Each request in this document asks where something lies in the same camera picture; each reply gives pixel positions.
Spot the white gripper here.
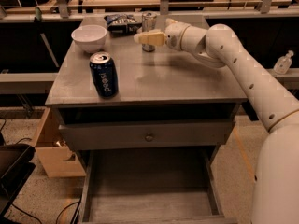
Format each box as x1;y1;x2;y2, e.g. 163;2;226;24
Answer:
134;19;189;51

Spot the silver redbull can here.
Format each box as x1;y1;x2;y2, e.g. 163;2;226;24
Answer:
142;11;157;52

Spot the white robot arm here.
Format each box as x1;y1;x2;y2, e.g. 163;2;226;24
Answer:
134;19;299;224

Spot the blue pepsi can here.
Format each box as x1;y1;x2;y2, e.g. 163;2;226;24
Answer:
90;51;119;98

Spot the blue chip bag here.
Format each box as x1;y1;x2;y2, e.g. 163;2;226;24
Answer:
104;14;142;34

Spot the white bowl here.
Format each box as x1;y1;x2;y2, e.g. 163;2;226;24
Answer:
71;25;107;53

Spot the round drawer knob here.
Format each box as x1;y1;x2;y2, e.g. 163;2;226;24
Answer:
145;133;154;142

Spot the grey drawer cabinet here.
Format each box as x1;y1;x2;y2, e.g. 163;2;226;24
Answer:
45;14;249;224

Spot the grey top drawer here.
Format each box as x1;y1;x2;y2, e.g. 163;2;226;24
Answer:
59;119;235;151

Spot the clear sanitizer bottle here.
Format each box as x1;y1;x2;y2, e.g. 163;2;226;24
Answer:
274;50;294;75

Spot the grey open bottom drawer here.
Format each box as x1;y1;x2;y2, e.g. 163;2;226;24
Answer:
78;147;237;224

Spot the wooden box on floor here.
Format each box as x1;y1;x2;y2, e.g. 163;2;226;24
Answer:
32;107;85;177

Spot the black bin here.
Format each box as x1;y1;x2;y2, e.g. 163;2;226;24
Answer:
0;144;36;217

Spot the black floor cable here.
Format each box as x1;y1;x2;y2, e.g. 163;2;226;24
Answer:
55;201;81;224

